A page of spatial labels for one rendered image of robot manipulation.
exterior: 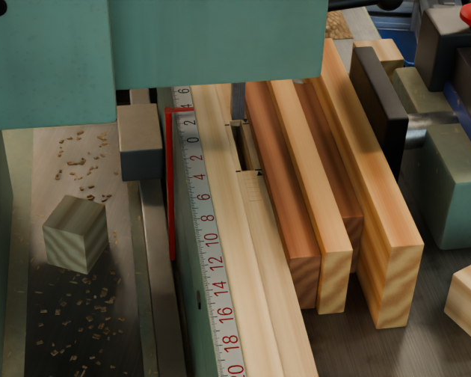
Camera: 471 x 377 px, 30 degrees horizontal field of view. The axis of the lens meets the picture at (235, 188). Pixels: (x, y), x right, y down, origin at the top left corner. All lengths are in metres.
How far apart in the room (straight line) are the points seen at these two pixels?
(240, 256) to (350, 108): 0.15
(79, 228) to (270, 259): 0.22
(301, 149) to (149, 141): 0.21
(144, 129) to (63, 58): 0.29
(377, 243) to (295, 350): 0.09
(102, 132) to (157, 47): 0.33
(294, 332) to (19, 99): 0.21
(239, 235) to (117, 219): 0.25
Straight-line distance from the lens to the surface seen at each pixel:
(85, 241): 0.71
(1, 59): 0.52
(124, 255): 0.75
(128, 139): 0.78
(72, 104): 0.54
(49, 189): 0.82
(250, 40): 0.56
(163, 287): 0.70
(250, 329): 0.49
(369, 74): 0.61
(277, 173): 0.59
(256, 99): 0.66
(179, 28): 0.55
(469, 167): 0.60
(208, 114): 0.64
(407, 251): 0.52
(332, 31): 0.84
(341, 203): 0.57
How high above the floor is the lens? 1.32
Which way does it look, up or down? 40 degrees down
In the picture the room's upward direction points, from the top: 2 degrees clockwise
